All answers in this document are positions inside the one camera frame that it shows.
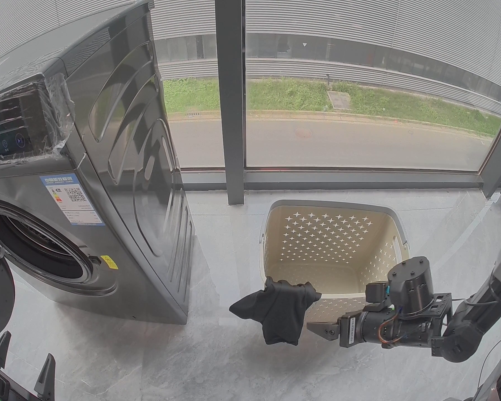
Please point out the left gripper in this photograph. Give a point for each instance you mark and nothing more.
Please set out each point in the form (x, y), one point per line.
(0, 386)

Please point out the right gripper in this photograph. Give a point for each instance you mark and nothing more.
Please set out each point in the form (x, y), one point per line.
(371, 328)

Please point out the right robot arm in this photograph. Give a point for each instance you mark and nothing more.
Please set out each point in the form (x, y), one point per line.
(413, 284)

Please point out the cream laundry basket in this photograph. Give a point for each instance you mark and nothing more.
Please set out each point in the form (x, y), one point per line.
(334, 240)

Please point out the grey washing machine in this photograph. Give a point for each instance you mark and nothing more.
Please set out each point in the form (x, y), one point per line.
(121, 190)

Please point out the black garment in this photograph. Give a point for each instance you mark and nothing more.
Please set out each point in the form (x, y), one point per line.
(282, 311)

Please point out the window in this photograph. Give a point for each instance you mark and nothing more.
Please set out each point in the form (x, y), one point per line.
(228, 98)

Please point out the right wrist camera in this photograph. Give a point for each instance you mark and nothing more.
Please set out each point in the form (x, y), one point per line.
(375, 294)

